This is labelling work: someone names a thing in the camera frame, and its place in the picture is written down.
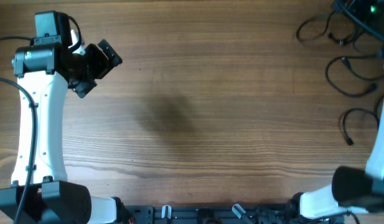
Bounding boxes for black cable bundle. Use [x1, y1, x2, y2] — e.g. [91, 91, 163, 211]
[296, 9, 379, 54]

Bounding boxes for black USB cable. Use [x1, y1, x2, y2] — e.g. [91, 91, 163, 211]
[341, 95, 384, 146]
[324, 54, 384, 98]

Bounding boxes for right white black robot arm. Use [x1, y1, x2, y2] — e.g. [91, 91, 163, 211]
[283, 0, 384, 223]

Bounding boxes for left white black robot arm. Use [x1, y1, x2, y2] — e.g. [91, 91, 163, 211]
[0, 11, 133, 223]

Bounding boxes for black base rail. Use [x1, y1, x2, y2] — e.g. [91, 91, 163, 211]
[117, 204, 345, 224]

